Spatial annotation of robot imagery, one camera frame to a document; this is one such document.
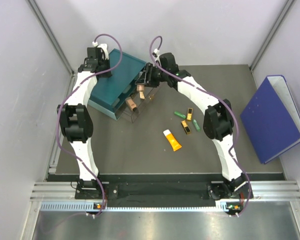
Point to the clear drawer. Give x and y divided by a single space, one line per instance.
126 114

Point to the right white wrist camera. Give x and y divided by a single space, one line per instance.
156 54

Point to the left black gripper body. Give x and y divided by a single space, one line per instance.
151 76

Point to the orange cream tube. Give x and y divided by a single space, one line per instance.
172 140

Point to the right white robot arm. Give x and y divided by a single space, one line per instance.
218 120

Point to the gold black lipstick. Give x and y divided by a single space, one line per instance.
185 127

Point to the blue ring binder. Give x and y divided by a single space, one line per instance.
271 119

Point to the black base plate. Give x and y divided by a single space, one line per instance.
178 194

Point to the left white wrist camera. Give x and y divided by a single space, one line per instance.
102 50

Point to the small foundation bottle dropper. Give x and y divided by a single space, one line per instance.
140 88

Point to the green lipstick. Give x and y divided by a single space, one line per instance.
180 115
196 125

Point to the beige concealer tube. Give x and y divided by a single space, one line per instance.
142 95

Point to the foundation bottle black cap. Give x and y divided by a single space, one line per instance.
131 104

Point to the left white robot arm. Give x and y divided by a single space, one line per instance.
76 126

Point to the teal drawer organizer box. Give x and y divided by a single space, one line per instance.
109 94

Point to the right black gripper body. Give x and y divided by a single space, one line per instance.
96 62

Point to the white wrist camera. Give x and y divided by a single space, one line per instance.
156 54
102 50

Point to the aluminium frame rail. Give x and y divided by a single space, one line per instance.
62 196

